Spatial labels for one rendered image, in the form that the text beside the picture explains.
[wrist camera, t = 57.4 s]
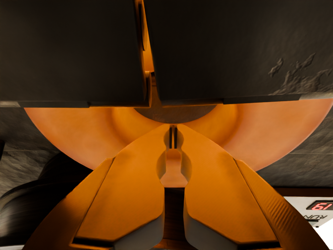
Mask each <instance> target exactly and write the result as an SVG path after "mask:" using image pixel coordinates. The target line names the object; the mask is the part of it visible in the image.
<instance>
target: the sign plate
mask: <svg viewBox="0 0 333 250"><path fill-rule="evenodd" d="M274 189H275V190H276V191H277V192H278V193H279V194H280V195H282V196H283V197H284V198H285V199H286V200H287V201H288V202H289V203H290V204H291V205H292V206H293V207H295V208H296V209H297V210H298V211H299V212H300V213H301V215H302V216H303V217H304V218H305V219H306V220H317V221H318V223H316V224H315V225H313V226H312V227H316V228H319V227H320V226H322V225H323V224H325V223H326V222H328V221H330V220H332V219H333V188H281V187H274ZM320 203H326V204H320ZM317 204H320V205H318V206H322V207H323V208H322V209H319V210H313V209H312V208H313V207H316V205H317ZM330 204H331V205H330ZM328 205H330V206H329V207H327V206H328ZM325 207H327V208H326V209H324V208H325Z"/></svg>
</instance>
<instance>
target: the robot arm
mask: <svg viewBox="0 0 333 250"><path fill-rule="evenodd" d="M172 134H173V140H174V148H175V149H177V151H178V152H179V153H180V154H181V166H180V171H181V173H182V175H183V176H184V177H185V178H186V180H187V182H188V184H187V185H186V187H185V192H184V208H183V220H184V230H185V237H186V239H187V241H188V242H189V243H190V245H192V246H193V247H195V248H197V249H198V250H330V249H329V247H328V246H327V244H326V243H325V242H324V240H323V239H322V238H321V237H320V235H319V234H318V233H317V232H316V230H315V229H314V228H313V227H312V226H311V224H310V223H309V222H308V221H307V220H306V219H305V218H304V217H303V216H302V215H301V213H300V212H299V211H298V210H297V209H296V208H295V207H293V206H292V205H291V204H290V203H289V202H288V201H287V200H286V199H285V198H284V197H283V196H282V195H280V194H279V193H278V192H277V191H276V190H275V189H274V188H273V187H272V186H270V185H269V184H268V183H267V182H266V181H265V180H264V179H263V178H262V177H260V176H259V175H258V174H257V173H256V172H255V171H254V170H253V169H252V168H250V167H249V166H248V165H247V164H246V163H245V162H244V161H243V160H235V159H234V158H233V157H232V156H231V155H230V154H229V153H228V152H226V151H225V150H224V149H223V148H221V147H220V146H219V145H217V144H216V143H214V142H213V141H211V140H210V139H208V138H206V137H204V136H203V135H201V134H199V133H198V132H196V131H194V130H192V129H191V128H189V127H187V126H185V125H183V124H175V125H170V124H163V125H161V126H159V127H158V128H156V129H154V130H152V131H151V132H149V133H147V134H145V135H144V136H142V137H140V138H138V139H137V140H135V141H133V142H132V143H130V144H129V145H127V146H126V147H125V148H123V149H122V150H121V151H120V152H119V153H118V154H117V155H116V156H115V157H113V158H112V159H110V158H107V159H106V160H105V161H104V162H102V163H101V164H100V165H99V166H98V167H97V168H96V169H95V170H94V171H93V172H92V173H91V174H89V175H88V176H87V177H86V178H85V179H84V180H83V181H82V182H81V183H80V184H79V185H78V186H76V187H75V188H74V189H73V190H72V191H71V192H70V193H69V194H68V195H67V196H66V197H65V198H64V199H62V200H61V201H60V202H59V203H58V204H57V205H56V206H55V207H54V208H53V210H52V211H51V212H50V213H49V214H48V215H47V216H46V217H45V218H44V220H43V221H42V222H41V223H40V224H39V226H38V227H37V228H36V230H35V231H34V232H33V234H32V235H31V237H30V238H29V239H28V241H27V242H26V244H25V245H24V247H23V248H22V250H149V249H151V248H152V247H154V246H156V245H157V244H159V243H160V242H161V240H162V238H163V235H164V222H165V188H164V186H163V185H162V183H161V182H160V180H161V178H162V177H163V175H164V174H165V173H166V171H167V165H166V153H167V152H168V151H169V149H172Z"/></svg>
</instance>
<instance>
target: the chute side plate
mask: <svg viewBox="0 0 333 250"><path fill-rule="evenodd" d="M143 2H144V9H145V15H146V21H147V28H148V34H149V41H150V47H151V54H152V60H153V67H154V73H155V80H156V86H157V93H158V98H159V100H160V101H180V100H198V99H215V98H232V97H250V96H267V95H284V94H302V93H319V92H333V0H143ZM146 93H147V85H146V76H145V66H144V57H143V47H142V37H141V27H140V18H139V8H138V0H0V101H3V102H143V101H144V100H145V98H146Z"/></svg>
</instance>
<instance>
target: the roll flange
mask: <svg viewBox="0 0 333 250"><path fill-rule="evenodd" d="M92 172H93V170H92V169H90V168H88V167H86V166H84V165H82V164H80V163H78V162H77V161H75V160H73V159H72V158H70V157H69V156H67V155H66V154H64V153H63V152H61V153H59V154H57V155H56V156H54V157H53V158H51V159H50V160H49V161H48V162H47V163H46V165H45V166H44V168H43V169H42V172H41V173H40V175H39V177H38V179H37V180H35V181H32V182H28V183H25V184H22V185H19V186H17V187H15V188H13V189H11V190H9V191H7V192H6V193H5V194H3V195H2V196H1V197H0V211H1V210H2V208H3V207H4V206H5V205H6V204H7V203H9V202H10V201H12V200H13V199H15V198H18V197H20V196H23V195H25V194H29V193H32V192H36V191H40V190H45V189H51V188H61V187H72V186H78V185H79V184H80V183H81V182H82V181H83V180H84V179H85V178H86V177H87V176H88V175H89V174H91V173H92ZM164 188H165V191H167V192H172V193H177V194H181V195H184V192H185V188H184V187H164Z"/></svg>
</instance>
